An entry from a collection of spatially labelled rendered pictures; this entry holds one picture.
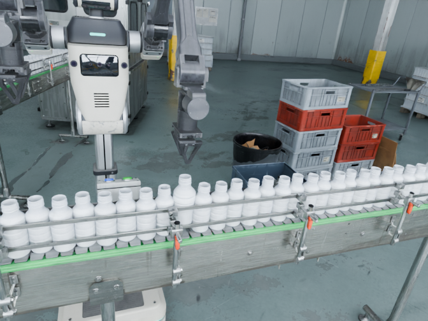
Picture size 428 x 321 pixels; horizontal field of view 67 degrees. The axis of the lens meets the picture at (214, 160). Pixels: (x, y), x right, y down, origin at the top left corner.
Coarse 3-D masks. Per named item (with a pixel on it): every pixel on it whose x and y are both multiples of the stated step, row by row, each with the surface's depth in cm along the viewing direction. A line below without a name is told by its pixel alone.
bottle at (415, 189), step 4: (420, 164) 134; (424, 164) 133; (416, 168) 133; (420, 168) 131; (424, 168) 131; (416, 172) 133; (420, 172) 132; (424, 172) 132; (416, 176) 132; (420, 176) 132; (424, 176) 132; (416, 180) 133; (416, 184) 133; (420, 184) 133; (412, 188) 134; (416, 188) 133; (420, 188) 134; (416, 192) 134; (416, 200) 136
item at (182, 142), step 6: (174, 132) 93; (180, 138) 89; (186, 138) 90; (192, 138) 90; (180, 144) 88; (186, 144) 88; (192, 144) 89; (198, 144) 90; (180, 150) 91; (186, 156) 92; (192, 156) 92; (186, 162) 93
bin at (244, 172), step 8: (232, 168) 166; (240, 168) 168; (248, 168) 170; (256, 168) 172; (264, 168) 174; (272, 168) 175; (280, 168) 177; (288, 168) 173; (232, 176) 168; (240, 176) 158; (248, 176) 172; (256, 176) 174
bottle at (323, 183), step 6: (324, 174) 119; (330, 174) 117; (318, 180) 118; (324, 180) 116; (318, 186) 117; (324, 186) 116; (330, 186) 117; (318, 198) 118; (324, 198) 118; (318, 204) 119; (324, 204) 120; (324, 210) 121
